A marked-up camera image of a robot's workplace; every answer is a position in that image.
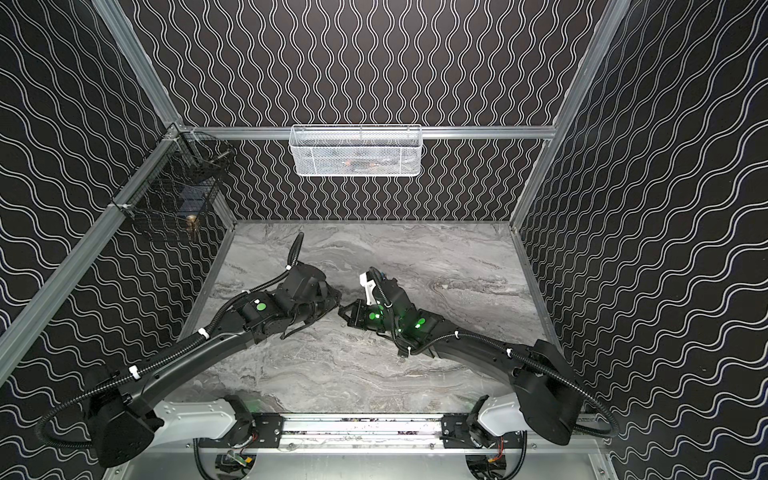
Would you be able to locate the white mesh basket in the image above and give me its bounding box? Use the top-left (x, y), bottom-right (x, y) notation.
top-left (289, 124), bottom-right (424, 177)

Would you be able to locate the black wire basket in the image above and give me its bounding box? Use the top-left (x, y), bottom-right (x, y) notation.
top-left (116, 131), bottom-right (236, 244)

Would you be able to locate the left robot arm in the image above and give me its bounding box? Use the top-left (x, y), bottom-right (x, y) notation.
top-left (84, 262), bottom-right (342, 468)

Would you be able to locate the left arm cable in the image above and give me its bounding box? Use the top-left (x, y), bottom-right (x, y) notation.
top-left (34, 232), bottom-right (305, 450)

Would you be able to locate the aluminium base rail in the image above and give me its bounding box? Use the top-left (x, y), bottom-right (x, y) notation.
top-left (201, 413), bottom-right (525, 454)

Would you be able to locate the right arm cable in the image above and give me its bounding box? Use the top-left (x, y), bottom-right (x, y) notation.
top-left (367, 266), bottom-right (619, 438)

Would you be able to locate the brass object in basket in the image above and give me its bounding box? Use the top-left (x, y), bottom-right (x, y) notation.
top-left (186, 215), bottom-right (199, 236)

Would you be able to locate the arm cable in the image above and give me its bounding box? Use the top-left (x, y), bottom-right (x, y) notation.
top-left (34, 232), bottom-right (305, 450)
top-left (367, 266), bottom-right (619, 438)

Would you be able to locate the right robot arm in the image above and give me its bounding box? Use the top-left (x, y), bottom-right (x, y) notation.
top-left (339, 279), bottom-right (584, 446)

